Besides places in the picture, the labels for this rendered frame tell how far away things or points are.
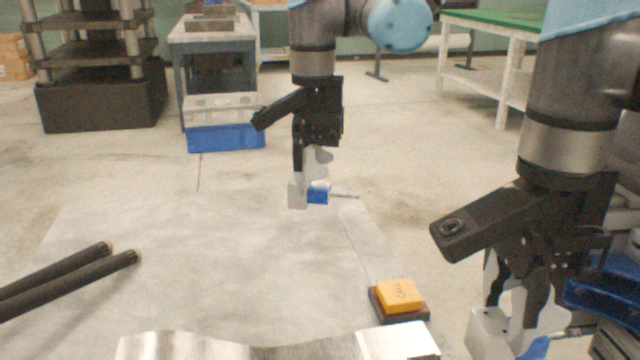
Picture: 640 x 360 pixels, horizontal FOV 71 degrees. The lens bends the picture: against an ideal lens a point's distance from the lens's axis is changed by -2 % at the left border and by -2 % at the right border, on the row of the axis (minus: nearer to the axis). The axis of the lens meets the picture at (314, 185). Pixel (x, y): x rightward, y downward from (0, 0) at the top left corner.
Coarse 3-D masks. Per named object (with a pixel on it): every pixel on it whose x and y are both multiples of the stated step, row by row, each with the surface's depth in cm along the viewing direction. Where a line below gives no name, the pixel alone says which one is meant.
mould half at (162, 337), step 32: (128, 352) 50; (160, 352) 49; (192, 352) 51; (224, 352) 53; (256, 352) 55; (288, 352) 56; (320, 352) 56; (352, 352) 56; (384, 352) 55; (416, 352) 55
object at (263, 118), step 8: (288, 96) 77; (296, 96) 75; (304, 96) 75; (272, 104) 79; (280, 104) 76; (288, 104) 76; (296, 104) 76; (304, 104) 76; (256, 112) 79; (264, 112) 77; (272, 112) 77; (280, 112) 77; (288, 112) 77; (256, 120) 78; (264, 120) 78; (272, 120) 78; (256, 128) 79; (264, 128) 80
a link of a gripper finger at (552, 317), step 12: (516, 288) 46; (552, 288) 45; (516, 300) 46; (552, 300) 45; (516, 312) 46; (540, 312) 46; (552, 312) 46; (564, 312) 46; (516, 324) 46; (540, 324) 46; (552, 324) 46; (564, 324) 46; (516, 336) 46; (528, 336) 45; (540, 336) 46; (516, 348) 47
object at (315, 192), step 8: (288, 184) 83; (312, 184) 85; (320, 184) 85; (328, 184) 85; (288, 192) 84; (296, 192) 83; (304, 192) 83; (312, 192) 83; (320, 192) 83; (328, 192) 83; (336, 192) 84; (344, 192) 84; (288, 200) 84; (296, 200) 84; (304, 200) 84; (312, 200) 84; (320, 200) 84; (328, 200) 84; (288, 208) 85; (296, 208) 85; (304, 208) 84
